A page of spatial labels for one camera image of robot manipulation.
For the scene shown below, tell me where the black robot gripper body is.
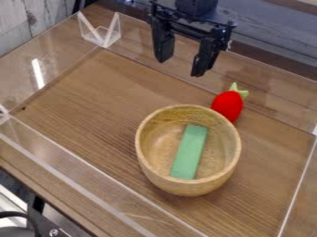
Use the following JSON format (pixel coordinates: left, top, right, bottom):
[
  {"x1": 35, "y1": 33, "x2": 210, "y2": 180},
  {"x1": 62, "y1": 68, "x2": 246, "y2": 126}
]
[{"x1": 149, "y1": 0, "x2": 238, "y2": 51}]

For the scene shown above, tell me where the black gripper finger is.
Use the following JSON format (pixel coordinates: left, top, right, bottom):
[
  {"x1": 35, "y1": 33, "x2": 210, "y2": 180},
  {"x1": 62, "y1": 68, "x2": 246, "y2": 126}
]
[
  {"x1": 151, "y1": 17, "x2": 175, "y2": 63},
  {"x1": 190, "y1": 28, "x2": 222, "y2": 77}
]

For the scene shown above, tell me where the brown wooden bowl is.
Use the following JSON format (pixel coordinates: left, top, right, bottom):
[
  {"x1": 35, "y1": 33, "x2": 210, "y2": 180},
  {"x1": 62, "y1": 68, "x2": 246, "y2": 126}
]
[{"x1": 135, "y1": 105, "x2": 242, "y2": 196}]

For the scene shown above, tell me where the green rectangular block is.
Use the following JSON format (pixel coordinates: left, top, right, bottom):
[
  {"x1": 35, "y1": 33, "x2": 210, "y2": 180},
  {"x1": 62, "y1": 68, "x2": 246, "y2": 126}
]
[{"x1": 170, "y1": 125, "x2": 209, "y2": 180}]

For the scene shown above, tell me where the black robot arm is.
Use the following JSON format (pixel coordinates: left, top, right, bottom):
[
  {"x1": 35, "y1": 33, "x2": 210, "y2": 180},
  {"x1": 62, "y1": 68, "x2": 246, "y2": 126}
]
[{"x1": 149, "y1": 0, "x2": 238, "y2": 77}]

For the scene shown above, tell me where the red toy strawberry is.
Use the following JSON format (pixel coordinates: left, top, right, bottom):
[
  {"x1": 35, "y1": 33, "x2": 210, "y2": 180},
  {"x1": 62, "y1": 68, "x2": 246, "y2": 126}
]
[{"x1": 210, "y1": 82, "x2": 249, "y2": 122}]

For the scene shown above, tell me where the black clamp under table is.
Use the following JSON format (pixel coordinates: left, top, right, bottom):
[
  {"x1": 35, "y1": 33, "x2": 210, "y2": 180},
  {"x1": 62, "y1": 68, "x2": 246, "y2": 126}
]
[{"x1": 0, "y1": 193, "x2": 72, "y2": 237}]

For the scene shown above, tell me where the clear acrylic corner bracket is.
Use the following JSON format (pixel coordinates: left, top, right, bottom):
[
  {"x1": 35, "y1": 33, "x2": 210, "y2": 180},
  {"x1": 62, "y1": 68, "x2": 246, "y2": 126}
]
[{"x1": 76, "y1": 12, "x2": 122, "y2": 48}]

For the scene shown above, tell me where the clear acrylic front wall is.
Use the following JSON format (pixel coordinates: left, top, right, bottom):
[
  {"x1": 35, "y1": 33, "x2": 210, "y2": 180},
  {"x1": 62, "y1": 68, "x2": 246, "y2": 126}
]
[{"x1": 0, "y1": 105, "x2": 208, "y2": 237}]

